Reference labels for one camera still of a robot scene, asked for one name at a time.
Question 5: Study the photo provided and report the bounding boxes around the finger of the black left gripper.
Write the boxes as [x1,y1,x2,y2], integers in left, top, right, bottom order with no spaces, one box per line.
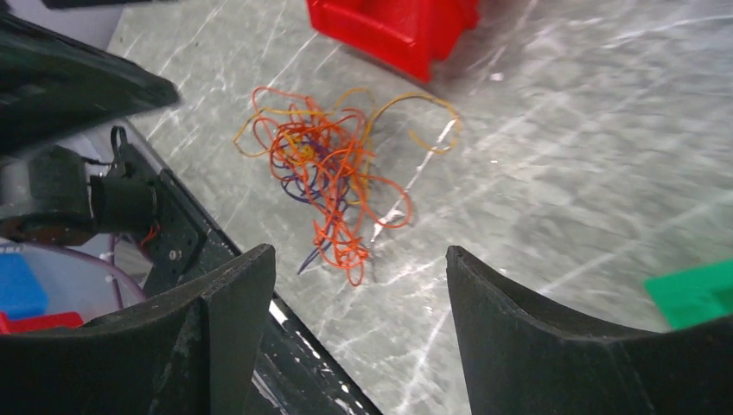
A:
[1,11,180,155]

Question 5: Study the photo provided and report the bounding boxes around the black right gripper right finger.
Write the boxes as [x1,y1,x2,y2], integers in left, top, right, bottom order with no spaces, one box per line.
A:
[446,246,732,414]

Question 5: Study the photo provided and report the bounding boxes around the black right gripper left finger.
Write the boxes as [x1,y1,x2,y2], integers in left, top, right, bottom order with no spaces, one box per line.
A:
[1,244,276,414]

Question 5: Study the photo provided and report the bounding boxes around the orange yellow purple wires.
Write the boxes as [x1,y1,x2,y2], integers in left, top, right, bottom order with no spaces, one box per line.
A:
[232,86,415,288]

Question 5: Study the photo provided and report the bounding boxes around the yellow wire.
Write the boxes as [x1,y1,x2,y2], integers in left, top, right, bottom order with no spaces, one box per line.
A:
[366,91,462,156]

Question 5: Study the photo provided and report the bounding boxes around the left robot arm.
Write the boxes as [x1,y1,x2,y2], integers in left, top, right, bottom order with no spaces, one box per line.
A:
[1,12,179,246]

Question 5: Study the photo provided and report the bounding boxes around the green plastic bin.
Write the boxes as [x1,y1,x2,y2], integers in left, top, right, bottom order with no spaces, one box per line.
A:
[644,259,732,329]

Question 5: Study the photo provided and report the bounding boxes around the red plastic bin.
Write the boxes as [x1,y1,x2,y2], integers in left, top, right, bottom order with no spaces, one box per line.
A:
[306,0,479,82]

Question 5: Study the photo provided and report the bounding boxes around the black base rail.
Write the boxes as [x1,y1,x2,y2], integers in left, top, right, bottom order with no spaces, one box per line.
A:
[111,125,377,414]

